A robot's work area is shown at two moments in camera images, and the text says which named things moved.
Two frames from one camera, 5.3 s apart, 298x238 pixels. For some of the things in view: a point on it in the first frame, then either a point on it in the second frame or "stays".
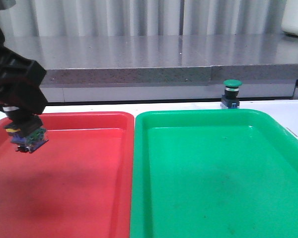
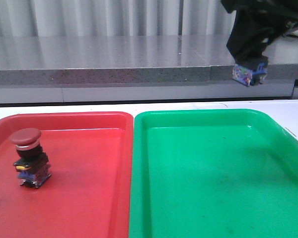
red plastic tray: [78, 184] stays
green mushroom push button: [230, 99] -> [248, 77]
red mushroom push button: [28, 135] -> [33, 165]
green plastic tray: [217, 173] stays
